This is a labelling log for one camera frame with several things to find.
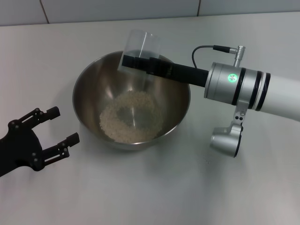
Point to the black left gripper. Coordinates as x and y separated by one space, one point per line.
21 150

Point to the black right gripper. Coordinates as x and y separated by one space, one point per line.
187 74

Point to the clear plastic measuring cup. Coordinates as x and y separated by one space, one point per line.
136 44

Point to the stainless steel mixing bowl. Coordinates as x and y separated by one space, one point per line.
93 93

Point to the white rice grains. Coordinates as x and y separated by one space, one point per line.
112 126

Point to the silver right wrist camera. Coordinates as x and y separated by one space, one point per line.
225 140

